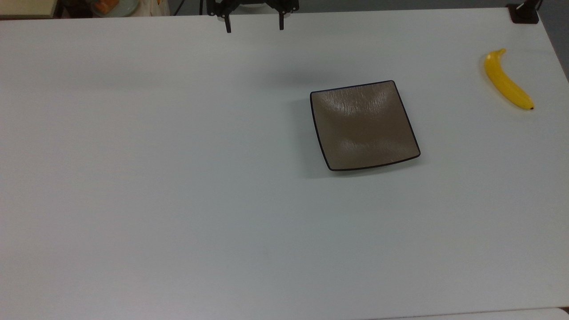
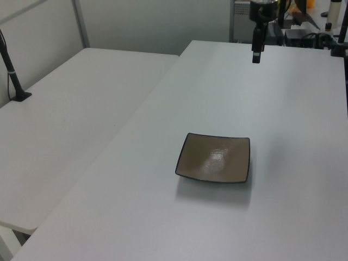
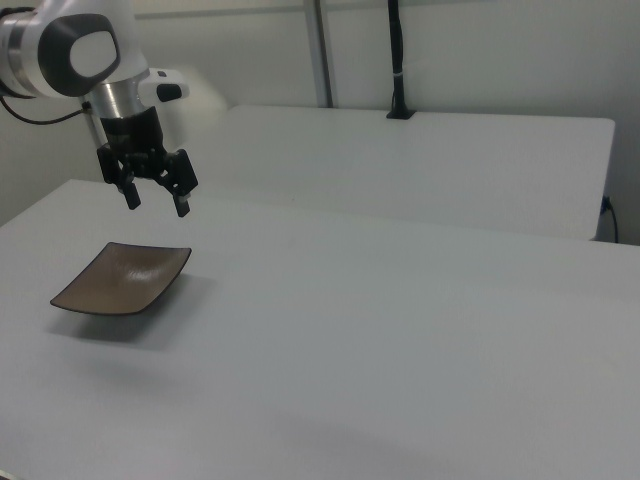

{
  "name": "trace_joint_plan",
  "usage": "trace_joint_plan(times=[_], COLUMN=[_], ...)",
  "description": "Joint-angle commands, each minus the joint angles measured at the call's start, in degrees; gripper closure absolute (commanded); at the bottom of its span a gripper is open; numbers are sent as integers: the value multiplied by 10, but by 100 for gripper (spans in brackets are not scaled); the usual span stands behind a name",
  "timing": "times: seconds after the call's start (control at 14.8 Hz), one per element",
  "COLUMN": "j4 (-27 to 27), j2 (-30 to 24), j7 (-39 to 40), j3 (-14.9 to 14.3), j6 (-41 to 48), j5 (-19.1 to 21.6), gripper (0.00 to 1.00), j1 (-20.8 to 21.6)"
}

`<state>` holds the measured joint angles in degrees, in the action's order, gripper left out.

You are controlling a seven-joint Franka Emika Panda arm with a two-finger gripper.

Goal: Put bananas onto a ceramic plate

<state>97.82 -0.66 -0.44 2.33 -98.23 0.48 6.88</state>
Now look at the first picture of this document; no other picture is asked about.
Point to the black camera stand with clamp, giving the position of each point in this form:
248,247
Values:
523,13

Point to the black Franka gripper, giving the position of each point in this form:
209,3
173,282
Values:
253,2

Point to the beige box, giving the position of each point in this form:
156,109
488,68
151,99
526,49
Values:
26,8

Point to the pale bowl with orange food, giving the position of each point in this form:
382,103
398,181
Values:
113,6

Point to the yellow banana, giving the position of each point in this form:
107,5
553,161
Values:
506,84

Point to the white plastic bag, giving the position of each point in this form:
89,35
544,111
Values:
154,7

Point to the square brown ceramic plate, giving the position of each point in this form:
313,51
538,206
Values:
364,126

